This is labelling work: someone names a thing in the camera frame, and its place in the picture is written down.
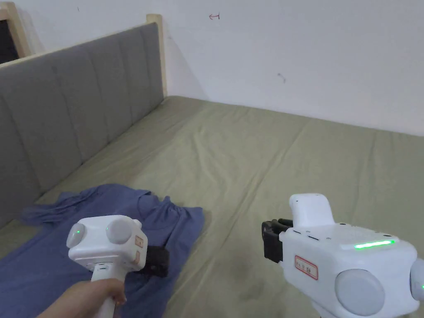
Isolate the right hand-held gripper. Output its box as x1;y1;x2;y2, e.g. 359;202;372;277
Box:
261;193;424;318

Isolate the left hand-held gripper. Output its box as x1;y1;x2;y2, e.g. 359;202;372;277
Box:
67;215;171;318

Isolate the blue shirt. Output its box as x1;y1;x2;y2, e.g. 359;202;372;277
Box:
0;183;205;318

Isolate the person's left forearm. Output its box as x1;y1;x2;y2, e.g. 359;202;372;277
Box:
36;291;68;318

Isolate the person's left hand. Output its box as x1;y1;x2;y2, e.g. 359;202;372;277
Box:
59;278;128;318

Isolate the bed with pale green sheet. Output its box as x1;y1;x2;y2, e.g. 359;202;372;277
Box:
0;95;424;318

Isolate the grey padded headboard wooden frame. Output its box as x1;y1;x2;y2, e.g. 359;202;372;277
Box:
0;14;169;230

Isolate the wooden frame with dark panel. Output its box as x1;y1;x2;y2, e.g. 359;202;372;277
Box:
0;0;44;64

